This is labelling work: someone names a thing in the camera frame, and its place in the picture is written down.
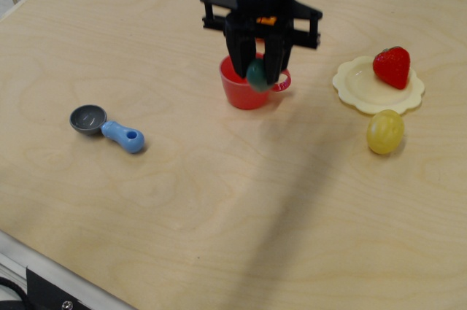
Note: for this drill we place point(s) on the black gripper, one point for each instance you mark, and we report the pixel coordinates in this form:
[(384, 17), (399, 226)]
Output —
[(240, 38)]

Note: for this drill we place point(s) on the green toy cucumber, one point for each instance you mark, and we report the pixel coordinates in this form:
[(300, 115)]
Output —
[(256, 76)]

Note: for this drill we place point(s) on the red plastic cup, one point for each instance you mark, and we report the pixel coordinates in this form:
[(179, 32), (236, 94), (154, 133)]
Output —
[(241, 94)]

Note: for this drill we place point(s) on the orange toy pumpkin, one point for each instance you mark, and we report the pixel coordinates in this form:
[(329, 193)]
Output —
[(266, 21)]

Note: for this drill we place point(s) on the cream scalloped plate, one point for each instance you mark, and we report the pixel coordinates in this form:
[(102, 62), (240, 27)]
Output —
[(358, 86)]

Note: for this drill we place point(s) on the red toy strawberry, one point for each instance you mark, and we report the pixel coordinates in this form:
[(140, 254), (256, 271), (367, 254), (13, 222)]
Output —
[(392, 66)]

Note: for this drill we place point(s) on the yellow toy lemon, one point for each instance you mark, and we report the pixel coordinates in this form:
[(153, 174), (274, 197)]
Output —
[(385, 132)]

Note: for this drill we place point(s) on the grey blue toy scoop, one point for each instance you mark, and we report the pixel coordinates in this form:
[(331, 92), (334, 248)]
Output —
[(92, 119)]

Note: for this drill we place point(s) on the aluminium table frame rail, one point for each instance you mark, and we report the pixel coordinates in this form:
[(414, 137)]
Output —
[(16, 257)]

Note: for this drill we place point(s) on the black corner bracket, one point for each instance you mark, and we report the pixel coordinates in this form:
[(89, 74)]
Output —
[(45, 295)]

